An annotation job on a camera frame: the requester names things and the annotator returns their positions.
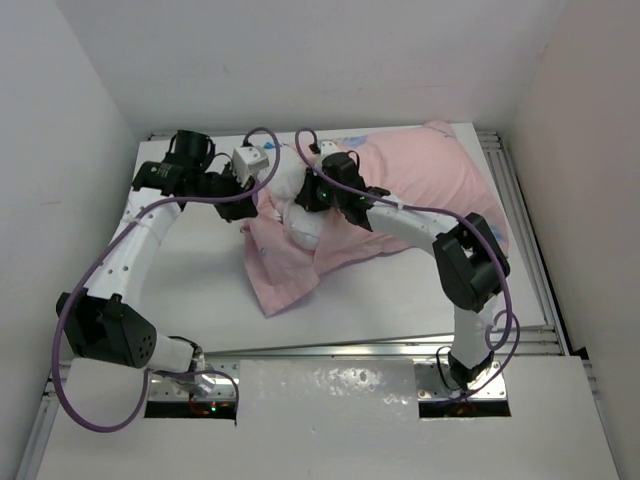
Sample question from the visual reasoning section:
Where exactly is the pink printed pillowcase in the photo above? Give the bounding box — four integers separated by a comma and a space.
242, 121, 509, 316

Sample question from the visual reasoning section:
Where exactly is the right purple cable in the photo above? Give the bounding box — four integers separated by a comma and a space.
294, 128, 521, 401

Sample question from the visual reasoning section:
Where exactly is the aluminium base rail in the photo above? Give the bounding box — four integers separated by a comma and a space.
149, 339, 508, 416

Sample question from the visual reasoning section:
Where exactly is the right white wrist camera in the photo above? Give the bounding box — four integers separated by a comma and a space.
309, 140, 340, 157

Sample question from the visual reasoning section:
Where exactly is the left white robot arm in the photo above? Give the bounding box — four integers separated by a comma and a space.
56, 130, 270, 374

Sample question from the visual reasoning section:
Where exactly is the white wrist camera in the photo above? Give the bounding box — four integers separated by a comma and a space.
309, 140, 340, 157
231, 146, 270, 187

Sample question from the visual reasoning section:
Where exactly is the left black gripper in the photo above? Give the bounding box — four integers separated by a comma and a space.
187, 161, 257, 223

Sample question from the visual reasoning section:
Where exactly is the white pillow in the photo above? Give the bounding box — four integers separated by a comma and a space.
266, 145, 327, 251

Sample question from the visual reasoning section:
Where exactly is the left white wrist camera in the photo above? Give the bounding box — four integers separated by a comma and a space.
231, 146, 270, 187

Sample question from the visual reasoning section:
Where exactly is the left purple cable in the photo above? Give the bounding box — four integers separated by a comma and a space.
51, 126, 281, 432

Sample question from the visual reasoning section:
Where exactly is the purple cable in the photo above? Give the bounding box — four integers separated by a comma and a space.
294, 128, 521, 401
51, 126, 281, 432

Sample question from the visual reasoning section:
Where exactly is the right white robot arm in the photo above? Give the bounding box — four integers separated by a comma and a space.
296, 152, 510, 390

